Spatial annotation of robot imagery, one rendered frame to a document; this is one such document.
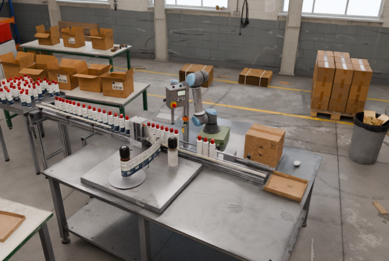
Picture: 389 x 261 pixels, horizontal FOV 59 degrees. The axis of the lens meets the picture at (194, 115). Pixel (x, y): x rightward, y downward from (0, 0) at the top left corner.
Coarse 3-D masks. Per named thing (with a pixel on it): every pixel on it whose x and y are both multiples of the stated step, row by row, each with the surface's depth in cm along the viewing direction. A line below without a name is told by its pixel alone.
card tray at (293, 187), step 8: (272, 176) 296; (280, 176) 296; (288, 176) 293; (272, 184) 286; (280, 184) 286; (288, 184) 286; (296, 184) 286; (304, 184) 286; (272, 192) 276; (280, 192) 272; (288, 192) 277; (296, 192) 277; (296, 200) 268
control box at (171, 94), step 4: (176, 84) 315; (168, 88) 306; (176, 88) 307; (180, 88) 308; (184, 88) 309; (168, 92) 306; (172, 92) 305; (176, 92) 307; (168, 96) 308; (172, 96) 307; (176, 96) 308; (180, 96) 310; (184, 96) 312; (168, 100) 310; (172, 100) 308; (176, 100) 310; (168, 104) 312; (172, 104) 310; (176, 104) 312; (180, 104) 314; (184, 104) 316; (172, 108) 312
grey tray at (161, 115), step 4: (156, 112) 374; (160, 112) 383; (164, 112) 381; (168, 112) 379; (176, 112) 376; (180, 112) 374; (152, 116) 364; (156, 116) 374; (160, 116) 374; (164, 116) 374; (168, 116) 374; (176, 116) 374; (180, 116) 370; (156, 120) 365; (160, 120) 363; (164, 120) 361; (168, 120) 360; (176, 120) 360
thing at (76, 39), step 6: (66, 30) 707; (72, 30) 717; (78, 30) 688; (66, 36) 694; (72, 36) 689; (78, 36) 693; (84, 36) 710; (66, 42) 700; (72, 42) 694; (78, 42) 696; (84, 42) 713
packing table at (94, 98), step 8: (0, 80) 521; (136, 88) 498; (144, 88) 499; (72, 96) 469; (80, 96) 468; (88, 96) 469; (96, 96) 469; (104, 96) 469; (136, 96) 489; (144, 96) 516; (104, 104) 463; (112, 104) 458; (120, 104) 448; (144, 104) 522; (8, 112) 535; (120, 112) 458; (8, 120) 538
